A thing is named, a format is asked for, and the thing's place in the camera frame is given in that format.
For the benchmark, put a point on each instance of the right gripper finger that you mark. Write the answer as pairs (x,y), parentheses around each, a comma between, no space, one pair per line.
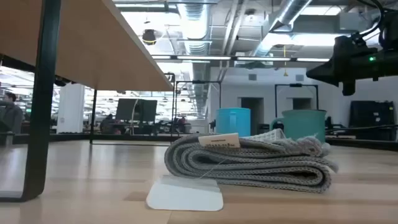
(326,73)

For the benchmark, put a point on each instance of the teal mug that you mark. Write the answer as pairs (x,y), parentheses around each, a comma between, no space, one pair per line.
(304,124)

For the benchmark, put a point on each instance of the blue mug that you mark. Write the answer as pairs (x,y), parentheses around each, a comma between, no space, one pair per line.
(239,121)

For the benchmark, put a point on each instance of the wooden shelf with black legs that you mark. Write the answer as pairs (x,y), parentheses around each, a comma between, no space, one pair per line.
(93,46)

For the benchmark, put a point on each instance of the yellow hanging pendant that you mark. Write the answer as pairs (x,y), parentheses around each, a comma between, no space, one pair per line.
(285,73)

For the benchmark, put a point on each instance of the linear ceiling light strip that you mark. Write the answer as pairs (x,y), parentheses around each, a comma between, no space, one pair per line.
(264,58)

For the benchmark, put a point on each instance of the grey folded knit towel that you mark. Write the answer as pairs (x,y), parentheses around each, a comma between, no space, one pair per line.
(248,168)

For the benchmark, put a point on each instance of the black ceiling dome fixture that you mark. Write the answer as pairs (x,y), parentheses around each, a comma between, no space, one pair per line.
(149,36)

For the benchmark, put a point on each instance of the black monitor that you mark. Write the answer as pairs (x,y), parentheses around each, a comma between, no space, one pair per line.
(126,109)
(149,110)

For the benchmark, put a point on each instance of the white card hang tag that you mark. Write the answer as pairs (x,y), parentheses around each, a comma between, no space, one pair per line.
(183,196)

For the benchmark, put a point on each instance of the person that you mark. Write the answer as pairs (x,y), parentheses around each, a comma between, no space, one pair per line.
(12,118)
(107,124)

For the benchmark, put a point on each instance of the white square pillar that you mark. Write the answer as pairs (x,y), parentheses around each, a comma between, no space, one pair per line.
(70,109)

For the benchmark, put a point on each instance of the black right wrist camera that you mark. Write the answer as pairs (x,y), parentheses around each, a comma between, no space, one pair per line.
(351,46)

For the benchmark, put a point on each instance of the square wall vent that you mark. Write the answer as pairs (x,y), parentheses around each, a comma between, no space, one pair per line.
(252,77)
(299,77)

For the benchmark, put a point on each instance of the black metal station frame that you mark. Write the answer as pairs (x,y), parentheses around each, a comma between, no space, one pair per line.
(295,85)
(199,81)

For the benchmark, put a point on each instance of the silver ventilation duct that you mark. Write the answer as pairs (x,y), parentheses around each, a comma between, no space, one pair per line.
(194,18)
(289,12)

